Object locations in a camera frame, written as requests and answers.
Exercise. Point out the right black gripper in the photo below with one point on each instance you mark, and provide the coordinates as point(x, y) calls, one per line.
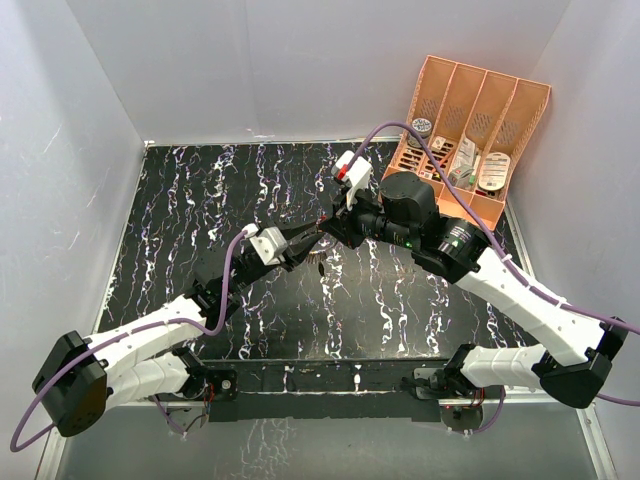
point(342, 224)

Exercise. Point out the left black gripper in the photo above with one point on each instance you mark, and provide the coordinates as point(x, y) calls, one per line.
point(291, 231)

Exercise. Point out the bunch of small keys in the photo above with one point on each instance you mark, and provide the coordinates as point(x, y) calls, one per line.
point(318, 258)

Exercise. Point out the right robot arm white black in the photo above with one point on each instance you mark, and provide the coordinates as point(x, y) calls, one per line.
point(573, 354)

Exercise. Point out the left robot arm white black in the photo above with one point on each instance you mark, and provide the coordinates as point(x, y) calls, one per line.
point(83, 377)

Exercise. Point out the black marble pattern mat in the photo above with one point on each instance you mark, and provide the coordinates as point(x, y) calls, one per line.
point(371, 302)

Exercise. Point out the grey green small box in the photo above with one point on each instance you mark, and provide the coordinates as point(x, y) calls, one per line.
point(461, 177)

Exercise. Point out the small white card box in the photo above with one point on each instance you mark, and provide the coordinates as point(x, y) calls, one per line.
point(438, 143)

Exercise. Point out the grey round jar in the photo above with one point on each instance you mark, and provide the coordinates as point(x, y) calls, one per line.
point(423, 127)

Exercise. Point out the white paper packets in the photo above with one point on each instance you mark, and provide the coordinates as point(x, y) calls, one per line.
point(466, 153)

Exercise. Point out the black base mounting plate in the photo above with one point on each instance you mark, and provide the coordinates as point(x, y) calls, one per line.
point(337, 389)

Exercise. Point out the orange plastic file organizer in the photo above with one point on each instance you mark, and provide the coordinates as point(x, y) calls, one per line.
point(481, 122)

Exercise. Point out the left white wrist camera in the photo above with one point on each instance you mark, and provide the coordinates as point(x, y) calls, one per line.
point(268, 244)

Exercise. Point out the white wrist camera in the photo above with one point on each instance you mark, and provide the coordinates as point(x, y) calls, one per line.
point(268, 244)
point(355, 177)

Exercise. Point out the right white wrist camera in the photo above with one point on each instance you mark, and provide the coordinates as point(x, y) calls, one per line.
point(355, 177)

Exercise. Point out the aluminium frame rail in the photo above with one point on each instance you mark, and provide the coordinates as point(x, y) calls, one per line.
point(520, 395)

